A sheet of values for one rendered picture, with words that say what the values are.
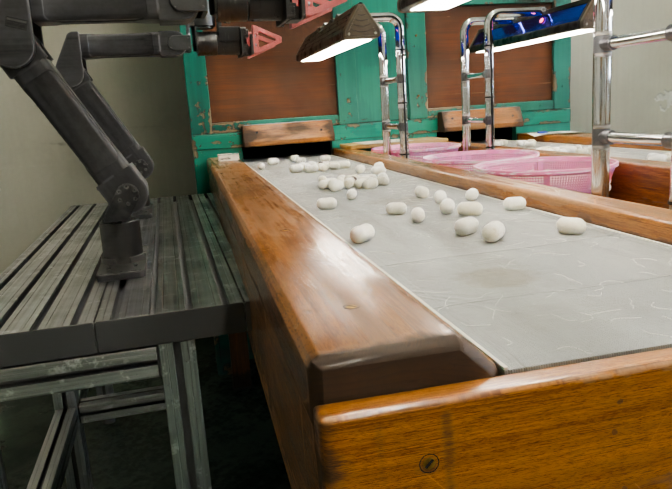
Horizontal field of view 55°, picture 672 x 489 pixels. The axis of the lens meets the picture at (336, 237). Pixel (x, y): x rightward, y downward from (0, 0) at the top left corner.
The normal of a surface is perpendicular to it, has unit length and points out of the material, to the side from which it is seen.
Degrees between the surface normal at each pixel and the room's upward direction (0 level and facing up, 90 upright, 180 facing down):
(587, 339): 0
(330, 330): 0
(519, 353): 0
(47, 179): 90
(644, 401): 90
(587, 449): 90
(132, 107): 90
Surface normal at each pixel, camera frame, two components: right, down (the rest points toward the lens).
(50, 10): 0.46, 0.20
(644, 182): -0.97, 0.11
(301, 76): 0.22, 0.18
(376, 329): -0.07, -0.98
